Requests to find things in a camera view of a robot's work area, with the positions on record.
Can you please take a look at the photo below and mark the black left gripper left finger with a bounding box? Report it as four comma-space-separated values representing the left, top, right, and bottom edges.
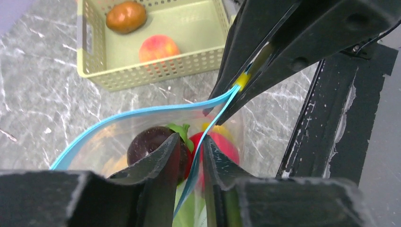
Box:
109, 133, 181, 227

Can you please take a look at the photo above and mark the yellow lemon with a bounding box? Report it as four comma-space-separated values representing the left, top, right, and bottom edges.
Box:
201, 122, 234, 141

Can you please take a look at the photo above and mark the peach fruit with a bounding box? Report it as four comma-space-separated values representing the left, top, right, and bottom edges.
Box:
138, 35, 181, 63

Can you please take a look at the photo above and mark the green white cabbage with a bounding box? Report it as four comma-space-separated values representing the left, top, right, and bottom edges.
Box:
172, 186, 208, 227

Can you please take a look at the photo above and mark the clear blue-zip bag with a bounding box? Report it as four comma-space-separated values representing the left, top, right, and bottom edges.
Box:
50, 72, 251, 227

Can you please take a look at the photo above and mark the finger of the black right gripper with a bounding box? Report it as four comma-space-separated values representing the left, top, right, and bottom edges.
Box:
217, 0, 401, 125
209, 0, 302, 116

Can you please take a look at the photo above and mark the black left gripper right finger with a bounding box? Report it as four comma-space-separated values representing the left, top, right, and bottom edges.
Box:
202, 136, 260, 227

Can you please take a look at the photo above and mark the dark eggplant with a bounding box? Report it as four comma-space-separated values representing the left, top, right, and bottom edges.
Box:
127, 126, 189, 184

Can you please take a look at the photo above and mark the pale green plastic basket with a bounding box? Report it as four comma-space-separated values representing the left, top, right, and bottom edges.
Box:
77, 0, 230, 91

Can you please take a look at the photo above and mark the green bell pepper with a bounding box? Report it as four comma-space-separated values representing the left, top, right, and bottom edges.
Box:
167, 123, 194, 153

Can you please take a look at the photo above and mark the brown kiwi potato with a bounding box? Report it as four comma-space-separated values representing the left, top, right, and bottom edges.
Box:
105, 0, 148, 35

